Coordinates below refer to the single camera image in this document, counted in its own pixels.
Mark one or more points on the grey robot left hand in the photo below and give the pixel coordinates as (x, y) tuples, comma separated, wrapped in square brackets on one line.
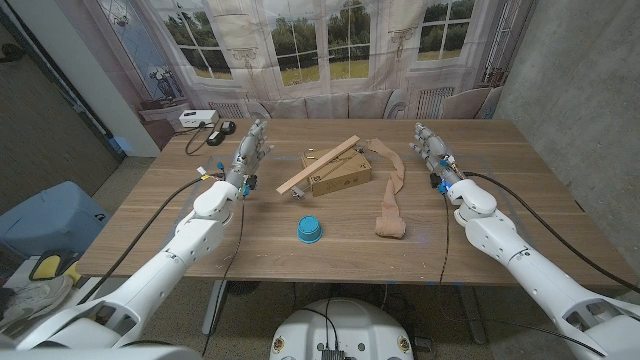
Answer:
[(245, 155)]

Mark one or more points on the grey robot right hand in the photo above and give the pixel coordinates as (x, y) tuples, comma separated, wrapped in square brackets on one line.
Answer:
[(435, 150)]

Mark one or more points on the long wooden board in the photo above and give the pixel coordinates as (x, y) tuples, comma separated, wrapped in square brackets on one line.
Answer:
[(320, 163)]

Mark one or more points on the beige elastic arm wrap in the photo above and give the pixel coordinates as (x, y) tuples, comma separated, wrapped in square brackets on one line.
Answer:
[(391, 220)]

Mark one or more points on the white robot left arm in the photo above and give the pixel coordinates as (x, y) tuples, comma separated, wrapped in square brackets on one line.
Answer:
[(165, 265)]

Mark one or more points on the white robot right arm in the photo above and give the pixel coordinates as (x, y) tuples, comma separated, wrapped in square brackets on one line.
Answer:
[(540, 280)]

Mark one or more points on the white power box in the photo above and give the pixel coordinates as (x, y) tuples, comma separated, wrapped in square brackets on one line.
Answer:
[(197, 118)]

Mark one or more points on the brown cardboard box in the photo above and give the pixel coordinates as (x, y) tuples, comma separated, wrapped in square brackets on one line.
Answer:
[(345, 175)]

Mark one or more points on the blue plastic cup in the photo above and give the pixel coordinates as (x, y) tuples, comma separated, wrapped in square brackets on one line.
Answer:
[(309, 230)]

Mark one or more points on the black power adapter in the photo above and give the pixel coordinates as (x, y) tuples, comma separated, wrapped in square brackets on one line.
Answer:
[(215, 138), (228, 127)]

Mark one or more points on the white metal truss stand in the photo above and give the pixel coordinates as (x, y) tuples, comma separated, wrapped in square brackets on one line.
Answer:
[(502, 40)]

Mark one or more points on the printed window backdrop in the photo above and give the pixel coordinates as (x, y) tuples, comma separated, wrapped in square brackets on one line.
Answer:
[(350, 30)]

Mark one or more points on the grey table leg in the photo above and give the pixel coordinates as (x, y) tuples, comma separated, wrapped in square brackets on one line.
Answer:
[(215, 305), (472, 315)]

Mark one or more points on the white robot torso base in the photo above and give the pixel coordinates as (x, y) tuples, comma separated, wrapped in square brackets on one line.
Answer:
[(360, 325)]

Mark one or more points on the blue storage bin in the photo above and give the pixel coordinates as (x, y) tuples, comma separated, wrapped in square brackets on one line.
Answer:
[(50, 215)]

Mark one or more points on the yellow and black pad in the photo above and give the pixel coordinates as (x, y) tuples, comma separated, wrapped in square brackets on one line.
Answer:
[(50, 265)]

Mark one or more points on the white robot body shell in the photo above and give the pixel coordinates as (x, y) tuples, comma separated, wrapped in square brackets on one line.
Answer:
[(100, 354)]

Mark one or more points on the grey sneaker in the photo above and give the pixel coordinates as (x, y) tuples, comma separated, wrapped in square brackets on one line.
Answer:
[(35, 297)]

